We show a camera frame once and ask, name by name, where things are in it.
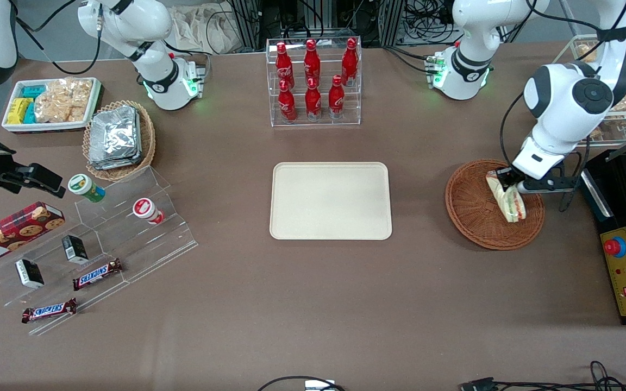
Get triangle sandwich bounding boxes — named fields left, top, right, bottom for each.
left=486, top=170, right=527, bottom=223

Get brown round wicker basket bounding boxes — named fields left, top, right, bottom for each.
left=445, top=159, right=545, bottom=251

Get white rectangular snack tray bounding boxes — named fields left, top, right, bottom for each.
left=2, top=77, right=102, bottom=133

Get light oval wicker basket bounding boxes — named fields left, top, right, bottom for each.
left=83, top=100, right=157, bottom=181

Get beige rectangular tray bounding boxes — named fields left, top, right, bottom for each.
left=270, top=162, right=393, bottom=241

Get green lidded snack cup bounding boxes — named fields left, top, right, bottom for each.
left=68, top=174, right=106, bottom=203

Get yellow snack pack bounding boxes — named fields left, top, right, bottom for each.
left=7, top=98, right=31, bottom=124

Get red tartan cookie box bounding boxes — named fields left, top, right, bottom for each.
left=0, top=201, right=66, bottom=268

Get small black box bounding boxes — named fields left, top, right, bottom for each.
left=62, top=235, right=89, bottom=264
left=15, top=259, right=45, bottom=289

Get silver foil packet stack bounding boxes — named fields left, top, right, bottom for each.
left=89, top=106, right=142, bottom=171

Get clear bag of crackers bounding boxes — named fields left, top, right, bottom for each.
left=34, top=78, right=93, bottom=123

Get black appliance box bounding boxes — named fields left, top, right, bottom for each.
left=579, top=149, right=626, bottom=326

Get red lidded snack cup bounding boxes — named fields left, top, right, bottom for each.
left=132, top=198, right=164, bottom=225

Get brown Snickers bar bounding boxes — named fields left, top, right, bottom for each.
left=72, top=258, right=123, bottom=291
left=21, top=298, right=78, bottom=324

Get clear acrylic step display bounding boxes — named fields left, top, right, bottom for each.
left=0, top=166, right=199, bottom=336

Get red cola bottle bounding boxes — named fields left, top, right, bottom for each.
left=275, top=42, right=295, bottom=90
left=303, top=39, right=321, bottom=87
left=328, top=75, right=345, bottom=119
left=341, top=38, right=359, bottom=86
left=305, top=78, right=322, bottom=121
left=278, top=80, right=296, bottom=123

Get clear acrylic bottle rack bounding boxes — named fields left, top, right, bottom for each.
left=266, top=37, right=362, bottom=128

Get beige cloth bag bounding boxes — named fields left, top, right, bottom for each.
left=167, top=3, right=243, bottom=55

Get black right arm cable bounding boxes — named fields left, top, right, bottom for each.
left=15, top=0, right=103, bottom=75

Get black base cables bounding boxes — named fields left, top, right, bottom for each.
left=384, top=45, right=440, bottom=74

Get black cable bundle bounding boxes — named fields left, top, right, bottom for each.
left=404, top=0, right=463, bottom=45

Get aluminium frame profile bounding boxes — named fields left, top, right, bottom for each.
left=228, top=0, right=264, bottom=51
left=377, top=0, right=407, bottom=47

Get black cable connector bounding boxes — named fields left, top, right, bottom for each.
left=460, top=377, right=501, bottom=391

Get black tangled cables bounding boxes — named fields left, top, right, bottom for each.
left=500, top=360, right=626, bottom=391

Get black looped cable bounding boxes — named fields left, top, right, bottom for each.
left=258, top=376, right=346, bottom=391

